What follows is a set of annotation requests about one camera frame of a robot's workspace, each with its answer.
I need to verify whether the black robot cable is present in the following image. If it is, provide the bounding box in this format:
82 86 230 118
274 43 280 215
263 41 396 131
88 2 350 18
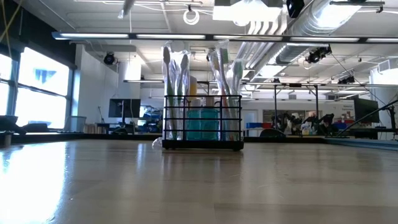
337 98 398 138

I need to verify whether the black wire basket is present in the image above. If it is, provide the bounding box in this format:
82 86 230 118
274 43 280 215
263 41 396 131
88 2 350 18
161 95 245 152

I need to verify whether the overhead LED light bar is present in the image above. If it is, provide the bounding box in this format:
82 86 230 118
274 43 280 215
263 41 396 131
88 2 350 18
51 30 398 44

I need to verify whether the large window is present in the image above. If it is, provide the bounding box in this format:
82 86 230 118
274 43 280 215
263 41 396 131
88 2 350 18
0 46 75 131

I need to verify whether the grey waste bin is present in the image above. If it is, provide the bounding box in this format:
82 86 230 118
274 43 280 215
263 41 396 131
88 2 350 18
68 115 88 133

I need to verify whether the white cable coil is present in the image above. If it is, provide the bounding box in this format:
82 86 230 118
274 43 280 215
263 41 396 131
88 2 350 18
182 9 200 26

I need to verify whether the orange toothbrush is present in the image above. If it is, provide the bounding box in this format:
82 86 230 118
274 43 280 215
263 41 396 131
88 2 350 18
207 48 233 139

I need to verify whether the black aluminium table frame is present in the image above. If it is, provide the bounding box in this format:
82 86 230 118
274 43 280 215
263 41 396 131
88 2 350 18
0 132 398 152

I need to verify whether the silver ventilation duct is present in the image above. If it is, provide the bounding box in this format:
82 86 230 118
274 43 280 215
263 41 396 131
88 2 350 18
236 0 364 82

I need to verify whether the black metal rack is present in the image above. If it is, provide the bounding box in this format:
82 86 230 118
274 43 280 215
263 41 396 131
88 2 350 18
273 83 320 130

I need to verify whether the white yellow wipes canister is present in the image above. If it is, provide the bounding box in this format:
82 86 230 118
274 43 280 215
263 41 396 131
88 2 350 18
162 74 197 141

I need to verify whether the black arched handle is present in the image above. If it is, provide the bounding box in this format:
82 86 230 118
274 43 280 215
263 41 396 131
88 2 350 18
259 128 289 139
111 126 130 136

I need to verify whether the black computer monitor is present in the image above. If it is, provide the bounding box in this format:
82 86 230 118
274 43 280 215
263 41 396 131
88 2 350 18
108 98 142 118
353 98 381 124

